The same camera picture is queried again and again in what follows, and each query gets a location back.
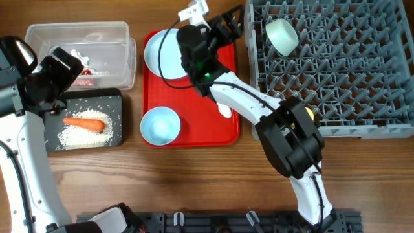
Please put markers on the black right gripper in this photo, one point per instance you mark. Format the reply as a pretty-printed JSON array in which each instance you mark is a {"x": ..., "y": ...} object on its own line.
[{"x": 218, "y": 26}]

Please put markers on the yellow plastic cup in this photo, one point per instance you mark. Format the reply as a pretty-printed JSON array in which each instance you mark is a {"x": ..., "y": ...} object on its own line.
[{"x": 310, "y": 113}]

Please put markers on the red snack wrapper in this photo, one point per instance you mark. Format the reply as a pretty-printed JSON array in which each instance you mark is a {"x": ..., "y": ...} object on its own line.
[{"x": 80, "y": 81}]

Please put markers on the orange carrot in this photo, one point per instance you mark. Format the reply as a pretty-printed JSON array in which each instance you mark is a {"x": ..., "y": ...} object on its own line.
[{"x": 89, "y": 124}]

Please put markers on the white rice pile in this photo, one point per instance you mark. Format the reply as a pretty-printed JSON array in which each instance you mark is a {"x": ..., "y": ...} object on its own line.
[{"x": 74, "y": 137}]

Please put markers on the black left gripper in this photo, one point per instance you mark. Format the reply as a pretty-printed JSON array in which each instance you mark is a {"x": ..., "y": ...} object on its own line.
[{"x": 66, "y": 77}]

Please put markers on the light blue round plate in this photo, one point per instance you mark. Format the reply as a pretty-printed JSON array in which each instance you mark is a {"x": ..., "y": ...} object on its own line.
[{"x": 170, "y": 55}]

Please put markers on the clear plastic waste bin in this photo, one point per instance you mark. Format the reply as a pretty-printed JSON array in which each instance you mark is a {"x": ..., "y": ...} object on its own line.
[{"x": 108, "y": 45}]

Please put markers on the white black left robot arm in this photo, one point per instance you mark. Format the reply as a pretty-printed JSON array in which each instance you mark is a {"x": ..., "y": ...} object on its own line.
[{"x": 34, "y": 201}]

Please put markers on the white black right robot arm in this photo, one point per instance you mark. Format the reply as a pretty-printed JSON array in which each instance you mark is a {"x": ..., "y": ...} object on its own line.
[{"x": 287, "y": 133}]

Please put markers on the white tissue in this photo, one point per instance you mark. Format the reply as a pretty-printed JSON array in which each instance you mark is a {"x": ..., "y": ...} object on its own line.
[{"x": 84, "y": 59}]

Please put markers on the light blue bowl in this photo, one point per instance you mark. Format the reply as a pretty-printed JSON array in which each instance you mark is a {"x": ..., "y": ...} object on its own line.
[{"x": 160, "y": 126}]

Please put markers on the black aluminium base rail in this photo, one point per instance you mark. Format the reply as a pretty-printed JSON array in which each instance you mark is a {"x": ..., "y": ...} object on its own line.
[{"x": 281, "y": 221}]

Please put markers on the grey plastic dishwasher rack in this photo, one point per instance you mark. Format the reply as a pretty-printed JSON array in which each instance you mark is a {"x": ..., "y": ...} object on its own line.
[{"x": 353, "y": 66}]

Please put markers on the white plastic spoon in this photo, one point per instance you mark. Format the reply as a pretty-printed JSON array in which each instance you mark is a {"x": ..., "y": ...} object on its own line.
[{"x": 224, "y": 110}]

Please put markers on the black waste tray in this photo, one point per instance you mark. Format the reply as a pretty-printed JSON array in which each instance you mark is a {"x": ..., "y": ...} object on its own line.
[{"x": 108, "y": 101}]

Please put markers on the red plastic tray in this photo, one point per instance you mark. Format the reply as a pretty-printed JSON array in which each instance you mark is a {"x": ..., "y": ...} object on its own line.
[{"x": 201, "y": 122}]

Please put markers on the green bowl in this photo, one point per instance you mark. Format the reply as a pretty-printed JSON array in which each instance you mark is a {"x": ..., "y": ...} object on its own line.
[{"x": 282, "y": 36}]

